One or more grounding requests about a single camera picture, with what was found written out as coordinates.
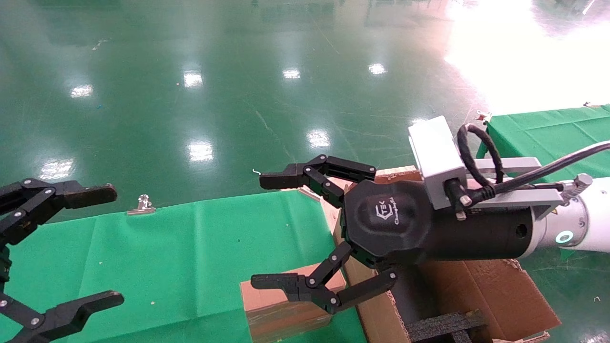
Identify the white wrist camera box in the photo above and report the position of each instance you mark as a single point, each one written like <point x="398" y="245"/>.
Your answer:
<point x="436" y="157"/>

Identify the large green table cloth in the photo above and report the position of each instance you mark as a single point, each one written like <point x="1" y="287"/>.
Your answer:
<point x="190" y="262"/>

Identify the small brown cardboard box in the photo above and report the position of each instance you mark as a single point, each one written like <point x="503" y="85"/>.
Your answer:
<point x="276" y="307"/>

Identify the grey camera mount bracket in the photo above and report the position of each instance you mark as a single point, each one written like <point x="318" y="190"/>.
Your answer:
<point x="524" y="196"/>

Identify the large open brown carton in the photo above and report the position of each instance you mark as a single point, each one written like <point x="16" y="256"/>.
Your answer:
<point x="476" y="295"/>

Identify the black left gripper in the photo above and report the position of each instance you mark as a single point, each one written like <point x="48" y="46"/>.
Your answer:
<point x="3" y="264"/>

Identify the black foam insert block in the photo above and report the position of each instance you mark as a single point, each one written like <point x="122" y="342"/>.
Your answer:
<point x="443" y="326"/>

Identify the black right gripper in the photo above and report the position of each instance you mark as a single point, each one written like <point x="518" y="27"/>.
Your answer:
<point x="395" y="219"/>

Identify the silver and red clip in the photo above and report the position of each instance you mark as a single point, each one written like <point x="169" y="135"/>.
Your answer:
<point x="482" y="116"/>

